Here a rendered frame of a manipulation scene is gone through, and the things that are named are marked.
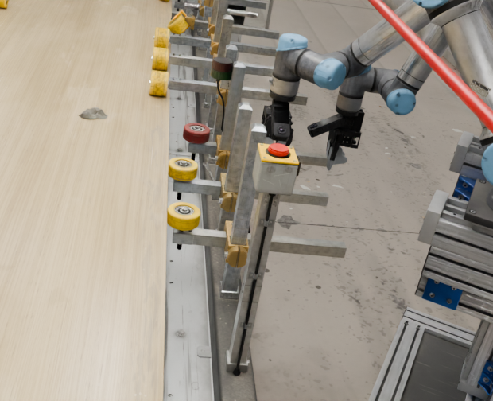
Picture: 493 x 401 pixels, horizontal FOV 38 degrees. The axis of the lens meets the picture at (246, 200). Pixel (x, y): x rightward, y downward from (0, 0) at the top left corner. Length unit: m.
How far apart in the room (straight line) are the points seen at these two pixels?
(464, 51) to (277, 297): 1.71
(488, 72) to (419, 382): 1.24
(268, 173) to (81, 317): 0.44
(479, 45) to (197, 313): 0.93
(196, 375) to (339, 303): 1.50
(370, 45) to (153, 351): 0.97
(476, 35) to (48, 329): 1.03
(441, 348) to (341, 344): 0.42
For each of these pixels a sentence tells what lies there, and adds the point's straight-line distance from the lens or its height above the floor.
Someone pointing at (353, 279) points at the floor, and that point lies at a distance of 3.28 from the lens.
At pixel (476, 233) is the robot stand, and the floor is 0.98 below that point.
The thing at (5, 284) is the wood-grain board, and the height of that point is 0.90.
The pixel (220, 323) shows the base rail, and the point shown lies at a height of 0.70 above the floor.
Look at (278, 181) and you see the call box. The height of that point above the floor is 1.18.
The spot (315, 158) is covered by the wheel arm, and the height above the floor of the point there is 0.86.
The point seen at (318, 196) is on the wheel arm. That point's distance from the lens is 2.01.
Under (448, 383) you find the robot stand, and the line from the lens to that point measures 2.55.
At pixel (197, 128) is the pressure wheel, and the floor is 0.91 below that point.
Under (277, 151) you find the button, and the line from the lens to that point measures 1.31.
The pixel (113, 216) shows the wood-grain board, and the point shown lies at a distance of 1.68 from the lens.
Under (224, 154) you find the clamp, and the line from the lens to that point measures 2.11.
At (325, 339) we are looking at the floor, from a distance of 2.89.
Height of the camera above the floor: 1.76
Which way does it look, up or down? 28 degrees down
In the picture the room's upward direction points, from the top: 10 degrees clockwise
